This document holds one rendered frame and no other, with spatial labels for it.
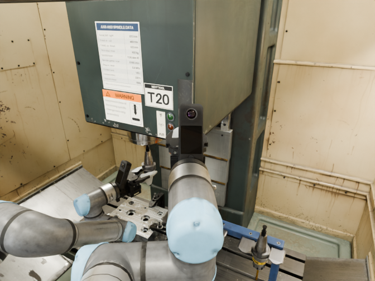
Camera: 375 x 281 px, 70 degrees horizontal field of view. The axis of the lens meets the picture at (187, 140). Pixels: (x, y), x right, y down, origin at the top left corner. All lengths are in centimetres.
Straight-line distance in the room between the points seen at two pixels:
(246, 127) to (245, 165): 23
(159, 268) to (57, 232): 42
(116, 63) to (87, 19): 15
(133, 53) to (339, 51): 117
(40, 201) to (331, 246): 199
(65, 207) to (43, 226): 131
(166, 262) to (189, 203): 11
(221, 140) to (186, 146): 100
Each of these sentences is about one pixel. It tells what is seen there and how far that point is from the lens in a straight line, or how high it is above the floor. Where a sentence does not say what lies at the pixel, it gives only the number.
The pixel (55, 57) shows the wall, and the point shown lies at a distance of 207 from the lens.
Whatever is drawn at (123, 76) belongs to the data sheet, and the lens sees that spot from 86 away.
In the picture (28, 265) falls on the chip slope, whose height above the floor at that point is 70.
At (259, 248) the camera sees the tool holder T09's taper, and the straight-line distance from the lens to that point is 104.
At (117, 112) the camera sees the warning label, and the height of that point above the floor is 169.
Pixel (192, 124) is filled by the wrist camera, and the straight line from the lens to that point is 50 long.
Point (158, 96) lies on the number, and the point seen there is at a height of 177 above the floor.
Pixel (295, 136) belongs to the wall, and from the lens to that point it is 181.
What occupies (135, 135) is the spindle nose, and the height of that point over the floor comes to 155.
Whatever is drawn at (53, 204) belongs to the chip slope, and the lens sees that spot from 212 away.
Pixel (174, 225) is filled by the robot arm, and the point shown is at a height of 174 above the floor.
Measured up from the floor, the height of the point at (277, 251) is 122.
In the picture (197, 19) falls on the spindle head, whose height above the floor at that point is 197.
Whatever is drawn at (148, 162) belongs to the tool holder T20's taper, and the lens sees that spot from 120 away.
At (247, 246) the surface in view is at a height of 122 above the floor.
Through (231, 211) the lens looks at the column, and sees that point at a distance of 175.
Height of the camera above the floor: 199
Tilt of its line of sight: 25 degrees down
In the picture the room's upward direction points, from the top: straight up
